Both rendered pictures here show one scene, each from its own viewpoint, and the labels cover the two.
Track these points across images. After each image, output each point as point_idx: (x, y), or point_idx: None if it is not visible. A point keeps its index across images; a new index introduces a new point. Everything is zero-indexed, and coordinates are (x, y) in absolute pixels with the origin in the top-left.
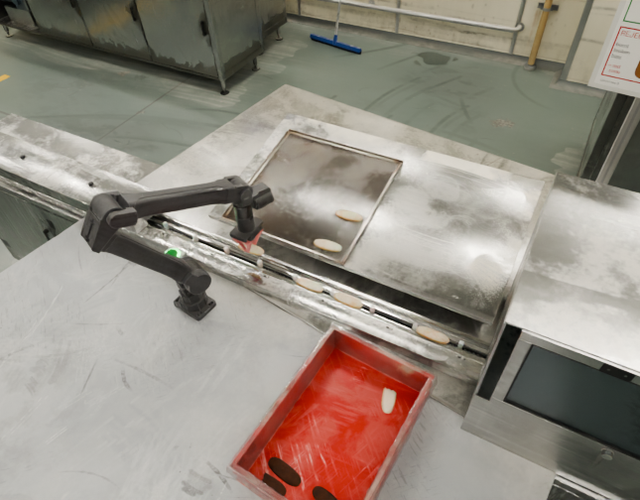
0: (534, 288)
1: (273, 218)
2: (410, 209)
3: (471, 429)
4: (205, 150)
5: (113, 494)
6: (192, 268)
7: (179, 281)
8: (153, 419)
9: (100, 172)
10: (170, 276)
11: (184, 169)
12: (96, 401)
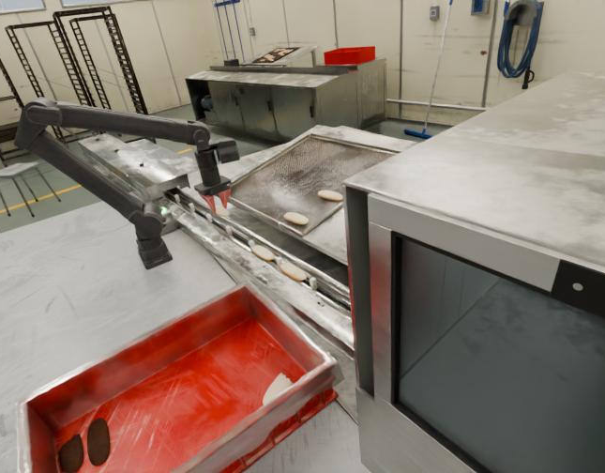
0: (440, 150)
1: (260, 195)
2: None
3: (372, 465)
4: (249, 160)
5: None
6: (145, 210)
7: (125, 217)
8: (37, 343)
9: (155, 160)
10: (115, 208)
11: (224, 169)
12: (14, 316)
